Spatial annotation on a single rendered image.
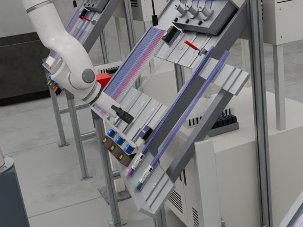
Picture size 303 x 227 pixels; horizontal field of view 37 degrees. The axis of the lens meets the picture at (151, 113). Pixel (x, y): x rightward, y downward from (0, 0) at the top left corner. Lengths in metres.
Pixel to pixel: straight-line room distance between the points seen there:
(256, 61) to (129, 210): 1.34
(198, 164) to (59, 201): 1.72
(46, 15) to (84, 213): 1.59
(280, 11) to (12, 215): 1.33
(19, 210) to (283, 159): 1.14
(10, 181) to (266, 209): 1.08
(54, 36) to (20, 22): 5.05
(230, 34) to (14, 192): 1.04
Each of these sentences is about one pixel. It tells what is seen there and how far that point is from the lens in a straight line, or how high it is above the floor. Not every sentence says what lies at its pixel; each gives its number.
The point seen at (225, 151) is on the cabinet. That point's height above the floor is 0.61.
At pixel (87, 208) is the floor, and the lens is 2.86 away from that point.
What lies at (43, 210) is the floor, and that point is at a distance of 2.97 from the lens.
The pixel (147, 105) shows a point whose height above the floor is 0.82.
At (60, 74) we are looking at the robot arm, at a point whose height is 1.08.
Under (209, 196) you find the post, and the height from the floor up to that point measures 0.64.
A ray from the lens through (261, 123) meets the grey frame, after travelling 1.88.
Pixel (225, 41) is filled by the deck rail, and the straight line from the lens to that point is 1.76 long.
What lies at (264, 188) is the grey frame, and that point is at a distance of 2.01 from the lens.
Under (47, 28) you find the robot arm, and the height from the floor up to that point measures 1.23.
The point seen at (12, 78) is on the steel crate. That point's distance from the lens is 5.44.
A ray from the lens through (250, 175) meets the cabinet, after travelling 1.99.
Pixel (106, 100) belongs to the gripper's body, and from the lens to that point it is 1.54.
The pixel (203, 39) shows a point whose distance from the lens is 1.86.
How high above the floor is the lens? 1.38
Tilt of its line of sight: 19 degrees down
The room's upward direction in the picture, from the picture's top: 8 degrees counter-clockwise
